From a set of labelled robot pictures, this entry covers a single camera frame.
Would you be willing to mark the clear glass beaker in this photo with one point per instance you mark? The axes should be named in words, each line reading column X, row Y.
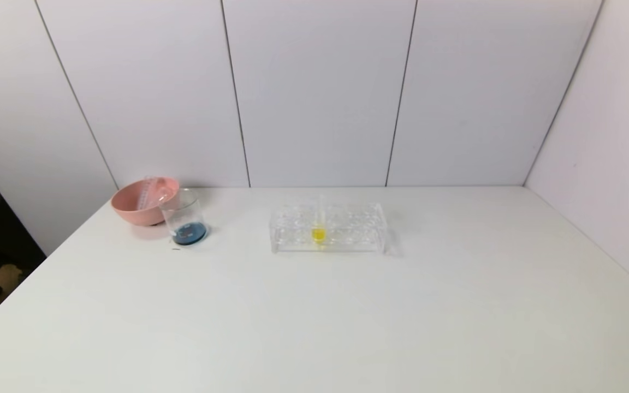
column 188, row 232

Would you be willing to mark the pink plastic bowl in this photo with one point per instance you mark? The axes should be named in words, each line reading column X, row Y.
column 129, row 207

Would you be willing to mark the test tube with red pigment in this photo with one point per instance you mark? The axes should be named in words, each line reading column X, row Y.
column 167, row 192

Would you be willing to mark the test tube with blue pigment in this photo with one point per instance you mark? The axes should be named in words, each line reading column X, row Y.
column 148, row 194

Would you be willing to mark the clear acrylic test tube rack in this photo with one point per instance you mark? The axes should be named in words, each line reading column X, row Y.
column 347, row 229

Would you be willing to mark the test tube with yellow pigment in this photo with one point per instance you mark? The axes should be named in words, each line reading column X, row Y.
column 319, row 233

